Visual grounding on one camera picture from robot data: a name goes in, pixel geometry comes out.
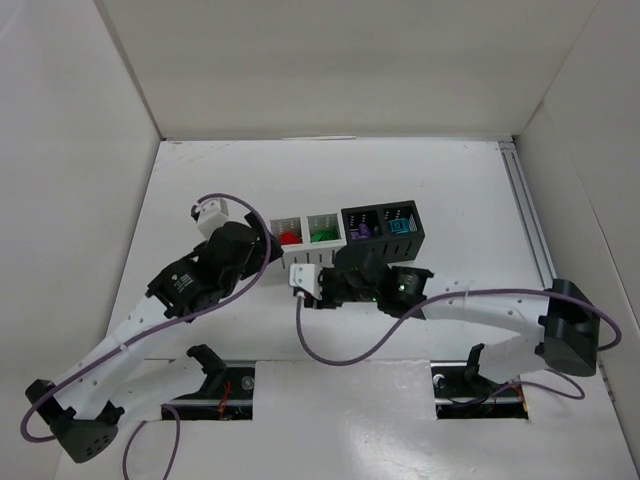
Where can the teal rounded lego piece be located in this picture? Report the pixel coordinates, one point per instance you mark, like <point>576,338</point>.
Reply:
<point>399,226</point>

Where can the black double bin container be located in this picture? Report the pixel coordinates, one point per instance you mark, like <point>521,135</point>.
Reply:
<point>392,248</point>

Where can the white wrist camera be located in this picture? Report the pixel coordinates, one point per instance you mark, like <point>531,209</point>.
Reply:
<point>305,277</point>
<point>209,215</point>

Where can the aluminium rail right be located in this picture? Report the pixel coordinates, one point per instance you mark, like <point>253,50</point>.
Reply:
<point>529,218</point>

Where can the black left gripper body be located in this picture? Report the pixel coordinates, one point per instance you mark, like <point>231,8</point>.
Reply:
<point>255,242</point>

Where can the green lego brick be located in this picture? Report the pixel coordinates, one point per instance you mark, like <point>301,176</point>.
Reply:
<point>324,235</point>

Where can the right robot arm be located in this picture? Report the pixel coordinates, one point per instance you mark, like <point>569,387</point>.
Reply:
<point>555,328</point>

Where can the red rounded lego piece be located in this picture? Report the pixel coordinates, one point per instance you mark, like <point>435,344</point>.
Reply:
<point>290,238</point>

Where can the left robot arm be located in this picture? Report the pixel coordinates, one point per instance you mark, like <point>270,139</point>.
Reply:
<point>86,407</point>

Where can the purple rectangular lego brick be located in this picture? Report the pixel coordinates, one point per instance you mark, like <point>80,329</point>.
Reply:
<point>361,232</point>

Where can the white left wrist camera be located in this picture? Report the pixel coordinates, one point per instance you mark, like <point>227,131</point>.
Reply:
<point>209,215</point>

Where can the white double bin container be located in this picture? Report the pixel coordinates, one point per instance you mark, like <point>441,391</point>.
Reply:
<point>322,253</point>

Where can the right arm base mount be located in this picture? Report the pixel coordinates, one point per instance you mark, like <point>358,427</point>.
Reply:
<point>460,393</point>

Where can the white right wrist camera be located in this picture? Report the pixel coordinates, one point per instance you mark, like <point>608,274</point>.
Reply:
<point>305,277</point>

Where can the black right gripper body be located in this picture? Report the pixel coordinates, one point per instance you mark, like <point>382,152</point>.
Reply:
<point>332,288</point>

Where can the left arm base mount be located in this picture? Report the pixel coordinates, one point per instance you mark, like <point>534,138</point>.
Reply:
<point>226,393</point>

